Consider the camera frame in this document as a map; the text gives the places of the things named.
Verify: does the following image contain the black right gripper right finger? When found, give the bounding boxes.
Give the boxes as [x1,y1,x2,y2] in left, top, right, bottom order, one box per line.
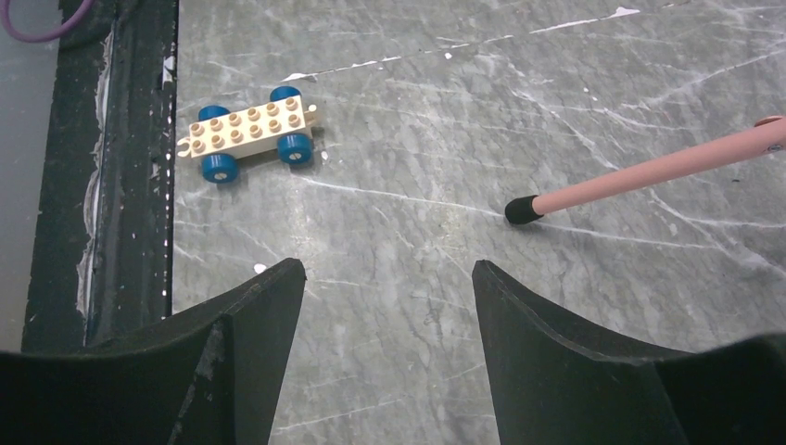
[472,261,785,444]

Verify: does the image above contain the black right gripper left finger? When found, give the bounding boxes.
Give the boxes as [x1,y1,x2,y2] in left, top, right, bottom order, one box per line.
[1,258,307,444]

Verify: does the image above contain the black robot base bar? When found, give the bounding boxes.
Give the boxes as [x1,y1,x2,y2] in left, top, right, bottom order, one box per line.
[20,0,179,354]

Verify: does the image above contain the pink music stand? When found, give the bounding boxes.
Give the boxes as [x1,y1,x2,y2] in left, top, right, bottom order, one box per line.
[504,116,785,225]

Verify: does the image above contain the white blue toy brick car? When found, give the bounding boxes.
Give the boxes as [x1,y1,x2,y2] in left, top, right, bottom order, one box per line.
[176,85,320,184]

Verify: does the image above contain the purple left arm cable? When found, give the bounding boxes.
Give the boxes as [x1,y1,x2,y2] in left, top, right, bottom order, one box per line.
[0,0,96,45]

